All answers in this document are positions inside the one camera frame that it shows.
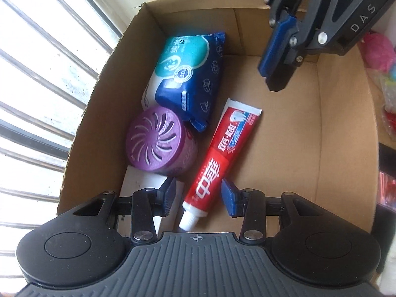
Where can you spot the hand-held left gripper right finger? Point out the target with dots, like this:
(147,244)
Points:
(230,199)

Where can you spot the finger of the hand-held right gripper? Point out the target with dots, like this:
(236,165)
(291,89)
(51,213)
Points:
(275,49)

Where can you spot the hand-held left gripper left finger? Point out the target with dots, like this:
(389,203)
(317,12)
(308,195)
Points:
(168,198)

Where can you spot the red toothpaste tube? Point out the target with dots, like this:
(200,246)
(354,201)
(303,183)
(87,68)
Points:
(216,161)

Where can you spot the purple air freshener jar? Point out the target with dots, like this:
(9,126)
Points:
(154,139)

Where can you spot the brown cardboard box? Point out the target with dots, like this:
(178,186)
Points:
(294,148)

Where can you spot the blue wet wipes pack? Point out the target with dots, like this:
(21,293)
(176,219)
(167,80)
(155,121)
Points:
(191,77)

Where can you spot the pink plastic bag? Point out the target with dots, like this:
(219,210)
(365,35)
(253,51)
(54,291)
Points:
(379,49)

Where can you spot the colourful plastic packet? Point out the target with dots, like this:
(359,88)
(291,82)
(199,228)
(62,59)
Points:
(388,92)

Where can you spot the metal window railing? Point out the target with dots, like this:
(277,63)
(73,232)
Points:
(46,64)

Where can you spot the black window frame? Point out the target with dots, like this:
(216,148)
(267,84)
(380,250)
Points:
(31,139)

